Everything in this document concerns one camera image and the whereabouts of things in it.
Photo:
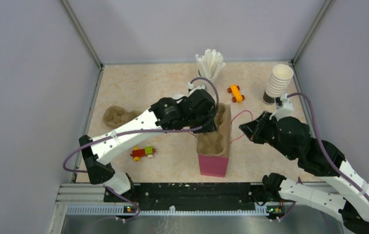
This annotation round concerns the red green toy car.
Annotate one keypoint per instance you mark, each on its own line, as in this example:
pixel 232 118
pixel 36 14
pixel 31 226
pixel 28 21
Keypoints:
pixel 138 153

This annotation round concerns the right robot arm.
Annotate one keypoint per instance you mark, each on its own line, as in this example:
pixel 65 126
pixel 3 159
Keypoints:
pixel 292 138

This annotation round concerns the orange toy car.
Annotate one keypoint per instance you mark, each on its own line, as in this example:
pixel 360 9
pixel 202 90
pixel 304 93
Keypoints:
pixel 236 95

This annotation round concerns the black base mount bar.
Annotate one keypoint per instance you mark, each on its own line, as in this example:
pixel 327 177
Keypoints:
pixel 233 196

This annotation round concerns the aluminium frame rail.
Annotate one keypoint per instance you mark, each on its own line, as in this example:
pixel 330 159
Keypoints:
pixel 91 104

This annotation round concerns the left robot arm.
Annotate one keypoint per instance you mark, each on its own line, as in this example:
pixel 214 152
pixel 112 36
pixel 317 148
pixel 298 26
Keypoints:
pixel 194 113

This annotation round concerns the stack of paper cups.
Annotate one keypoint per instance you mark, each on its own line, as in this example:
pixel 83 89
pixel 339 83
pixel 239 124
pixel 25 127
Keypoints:
pixel 277 83

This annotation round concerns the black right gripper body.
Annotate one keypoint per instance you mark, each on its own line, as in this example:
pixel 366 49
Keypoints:
pixel 264 131

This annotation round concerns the stack of white lids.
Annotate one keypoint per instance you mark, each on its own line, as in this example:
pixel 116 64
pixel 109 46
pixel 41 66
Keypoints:
pixel 177 96

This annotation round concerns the white straw holder cup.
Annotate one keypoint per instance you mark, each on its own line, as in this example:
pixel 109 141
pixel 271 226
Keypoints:
pixel 209 87

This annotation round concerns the paper cakes gift bag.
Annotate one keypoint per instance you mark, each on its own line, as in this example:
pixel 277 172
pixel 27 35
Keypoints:
pixel 217 166

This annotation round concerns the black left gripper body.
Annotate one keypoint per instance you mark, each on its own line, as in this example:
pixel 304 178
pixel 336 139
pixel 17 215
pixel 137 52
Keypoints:
pixel 205 121

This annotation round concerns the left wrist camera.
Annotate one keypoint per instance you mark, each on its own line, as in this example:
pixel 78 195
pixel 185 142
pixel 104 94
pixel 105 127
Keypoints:
pixel 192 87

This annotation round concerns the brown pulp cup carrier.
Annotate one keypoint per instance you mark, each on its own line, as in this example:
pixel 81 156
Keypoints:
pixel 116 116

